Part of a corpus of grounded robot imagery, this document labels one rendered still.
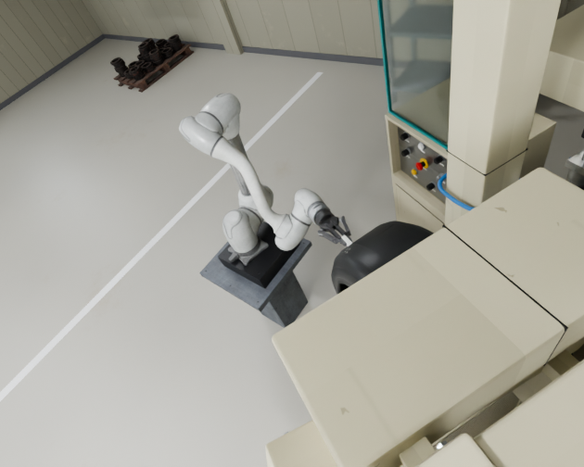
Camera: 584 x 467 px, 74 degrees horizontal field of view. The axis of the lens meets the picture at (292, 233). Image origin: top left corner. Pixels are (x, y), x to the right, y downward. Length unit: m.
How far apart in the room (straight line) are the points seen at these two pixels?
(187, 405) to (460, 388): 2.37
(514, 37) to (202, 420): 2.52
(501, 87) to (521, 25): 0.11
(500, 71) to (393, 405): 0.63
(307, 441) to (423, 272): 0.33
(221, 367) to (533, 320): 2.36
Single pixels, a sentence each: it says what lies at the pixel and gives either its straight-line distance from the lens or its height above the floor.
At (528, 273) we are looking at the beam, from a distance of 0.72.
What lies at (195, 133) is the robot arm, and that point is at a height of 1.55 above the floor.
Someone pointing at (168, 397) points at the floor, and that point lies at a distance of 2.94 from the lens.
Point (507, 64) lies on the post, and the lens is 0.88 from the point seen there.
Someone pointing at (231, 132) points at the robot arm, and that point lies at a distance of 1.83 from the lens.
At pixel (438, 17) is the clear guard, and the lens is 1.47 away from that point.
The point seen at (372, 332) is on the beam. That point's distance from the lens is 0.66.
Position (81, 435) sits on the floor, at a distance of 3.26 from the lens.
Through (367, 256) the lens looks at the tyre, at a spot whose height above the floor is 1.44.
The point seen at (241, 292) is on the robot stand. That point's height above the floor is 0.65.
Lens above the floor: 2.38
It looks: 48 degrees down
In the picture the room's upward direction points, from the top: 24 degrees counter-clockwise
